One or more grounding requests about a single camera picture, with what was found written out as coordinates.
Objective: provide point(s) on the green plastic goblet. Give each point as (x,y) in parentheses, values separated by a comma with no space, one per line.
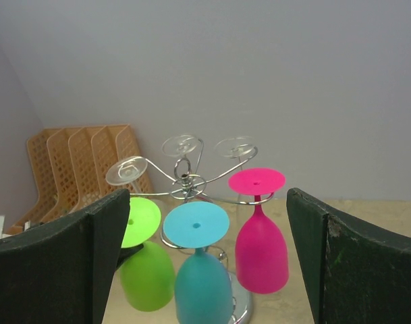
(148,276)

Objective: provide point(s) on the clear wine glass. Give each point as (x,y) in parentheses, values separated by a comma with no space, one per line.
(236,147)
(181,145)

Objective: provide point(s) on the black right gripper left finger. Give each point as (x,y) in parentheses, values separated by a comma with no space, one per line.
(62,271)

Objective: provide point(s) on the pink plastic goblet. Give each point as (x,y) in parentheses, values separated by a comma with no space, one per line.
(262,265)

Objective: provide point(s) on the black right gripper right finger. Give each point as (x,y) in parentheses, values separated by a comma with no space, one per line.
(353,271)

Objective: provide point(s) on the peach plastic file organizer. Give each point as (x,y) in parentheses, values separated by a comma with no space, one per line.
(69,167)

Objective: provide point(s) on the blue plastic goblet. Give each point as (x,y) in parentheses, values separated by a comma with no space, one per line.
(203,291)

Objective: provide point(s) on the chrome wine glass rack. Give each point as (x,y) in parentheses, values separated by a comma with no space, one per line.
(192,187)

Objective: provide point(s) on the tall clear flute glass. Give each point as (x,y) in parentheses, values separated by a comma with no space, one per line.
(127,171)

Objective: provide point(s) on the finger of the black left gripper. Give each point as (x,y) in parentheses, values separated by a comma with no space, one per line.
(126,253)

